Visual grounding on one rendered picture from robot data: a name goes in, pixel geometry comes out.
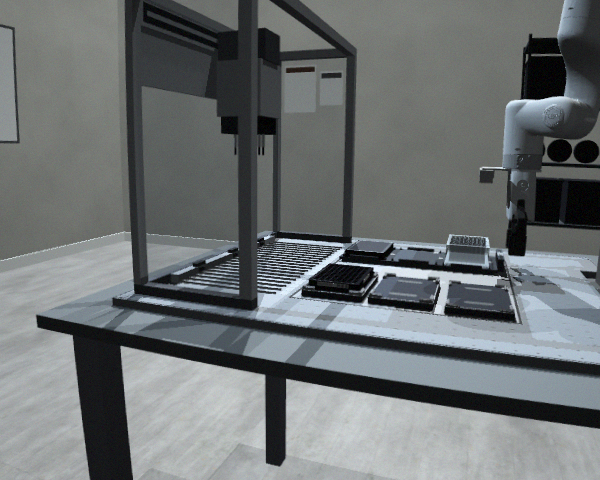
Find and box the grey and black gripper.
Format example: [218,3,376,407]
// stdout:
[502,169,542,257]

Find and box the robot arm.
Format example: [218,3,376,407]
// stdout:
[479,0,600,183]

